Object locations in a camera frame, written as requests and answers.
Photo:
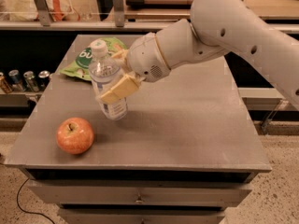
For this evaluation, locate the middle metal bracket post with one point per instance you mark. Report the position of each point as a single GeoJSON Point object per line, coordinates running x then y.
{"type": "Point", "coordinates": [119, 19]}

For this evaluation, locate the left metal bracket post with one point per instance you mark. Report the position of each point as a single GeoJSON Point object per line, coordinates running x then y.
{"type": "Point", "coordinates": [43, 12]}

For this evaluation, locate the grey drawer cabinet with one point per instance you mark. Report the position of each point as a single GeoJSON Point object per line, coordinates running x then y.
{"type": "Point", "coordinates": [189, 127]}

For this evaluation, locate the white orange plastic bag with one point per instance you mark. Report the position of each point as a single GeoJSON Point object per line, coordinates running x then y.
{"type": "Point", "coordinates": [25, 10]}

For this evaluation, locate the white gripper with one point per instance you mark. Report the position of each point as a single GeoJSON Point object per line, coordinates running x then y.
{"type": "Point", "coordinates": [146, 58]}

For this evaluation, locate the lower drawer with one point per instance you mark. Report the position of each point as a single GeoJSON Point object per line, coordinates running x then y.
{"type": "Point", "coordinates": [140, 216]}

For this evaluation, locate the blue silver drink can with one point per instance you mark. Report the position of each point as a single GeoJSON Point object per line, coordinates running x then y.
{"type": "Point", "coordinates": [16, 78]}

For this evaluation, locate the upper drawer with knob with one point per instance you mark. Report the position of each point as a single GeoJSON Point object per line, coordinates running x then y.
{"type": "Point", "coordinates": [202, 194]}

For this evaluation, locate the clear plastic water bottle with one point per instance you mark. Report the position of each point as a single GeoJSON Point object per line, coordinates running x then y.
{"type": "Point", "coordinates": [103, 70]}

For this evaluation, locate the green snack bag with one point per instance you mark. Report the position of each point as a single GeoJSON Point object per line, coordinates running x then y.
{"type": "Point", "coordinates": [79, 67]}

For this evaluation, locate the dark red-top drink can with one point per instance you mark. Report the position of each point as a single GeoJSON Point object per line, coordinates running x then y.
{"type": "Point", "coordinates": [44, 78]}

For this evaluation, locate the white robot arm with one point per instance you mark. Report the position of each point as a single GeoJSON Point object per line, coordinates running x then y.
{"type": "Point", "coordinates": [215, 27]}

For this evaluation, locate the green silver drink can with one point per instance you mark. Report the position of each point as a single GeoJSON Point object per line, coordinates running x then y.
{"type": "Point", "coordinates": [30, 79]}

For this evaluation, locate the orange drink can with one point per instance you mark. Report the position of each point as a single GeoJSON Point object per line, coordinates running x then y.
{"type": "Point", "coordinates": [4, 85]}

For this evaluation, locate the red apple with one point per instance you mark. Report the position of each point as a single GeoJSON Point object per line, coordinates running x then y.
{"type": "Point", "coordinates": [75, 136]}

